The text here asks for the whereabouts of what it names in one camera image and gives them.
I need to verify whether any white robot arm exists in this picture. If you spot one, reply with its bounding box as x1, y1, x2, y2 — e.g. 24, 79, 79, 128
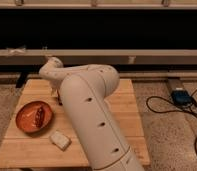
39, 57, 144, 171

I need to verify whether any white sponge block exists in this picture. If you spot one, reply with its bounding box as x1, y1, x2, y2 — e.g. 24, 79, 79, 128
50, 130, 71, 151

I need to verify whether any orange round plate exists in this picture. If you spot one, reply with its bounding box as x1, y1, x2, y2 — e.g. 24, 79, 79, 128
15, 101, 53, 133

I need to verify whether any blue power box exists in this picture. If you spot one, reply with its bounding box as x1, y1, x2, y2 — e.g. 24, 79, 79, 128
171, 90, 192, 106

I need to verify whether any wooden table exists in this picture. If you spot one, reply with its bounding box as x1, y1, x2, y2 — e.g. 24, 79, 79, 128
0, 79, 150, 168

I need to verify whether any black floor cable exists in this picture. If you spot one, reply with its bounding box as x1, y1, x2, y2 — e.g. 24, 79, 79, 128
145, 79, 197, 168

